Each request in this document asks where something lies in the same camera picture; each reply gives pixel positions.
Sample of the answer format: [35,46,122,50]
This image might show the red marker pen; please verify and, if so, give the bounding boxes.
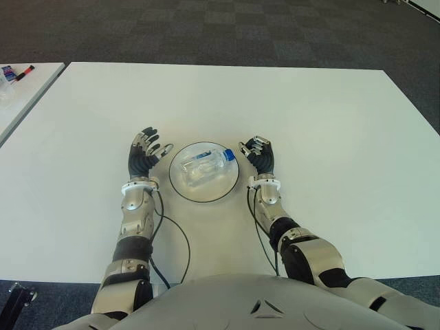
[12,64,35,83]

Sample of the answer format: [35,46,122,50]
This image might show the blue white small package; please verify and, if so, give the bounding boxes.
[1,65,17,85]

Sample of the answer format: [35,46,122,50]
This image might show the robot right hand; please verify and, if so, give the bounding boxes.
[239,135,276,178]

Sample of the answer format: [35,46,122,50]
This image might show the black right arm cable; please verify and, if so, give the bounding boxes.
[245,187,281,276]

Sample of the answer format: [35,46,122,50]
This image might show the clear water bottle blue cap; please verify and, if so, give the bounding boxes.
[180,148,236,186]

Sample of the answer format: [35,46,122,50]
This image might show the white side table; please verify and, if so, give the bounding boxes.
[0,63,67,145]

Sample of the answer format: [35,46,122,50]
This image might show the white panel black edge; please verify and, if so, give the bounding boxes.
[405,0,440,21]

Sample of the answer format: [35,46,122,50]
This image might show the white plate black rim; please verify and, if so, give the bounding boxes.
[168,140,241,203]

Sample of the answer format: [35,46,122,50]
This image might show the black metal stand foot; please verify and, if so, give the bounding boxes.
[7,281,38,316]

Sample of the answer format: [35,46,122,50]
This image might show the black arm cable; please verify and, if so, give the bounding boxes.
[147,190,191,289]
[245,187,281,276]

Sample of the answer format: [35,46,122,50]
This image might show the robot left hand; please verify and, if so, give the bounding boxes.
[127,126,175,182]

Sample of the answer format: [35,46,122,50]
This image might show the grey robot torso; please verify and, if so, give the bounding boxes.
[61,273,393,330]

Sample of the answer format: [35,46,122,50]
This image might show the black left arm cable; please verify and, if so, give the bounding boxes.
[147,190,191,289]

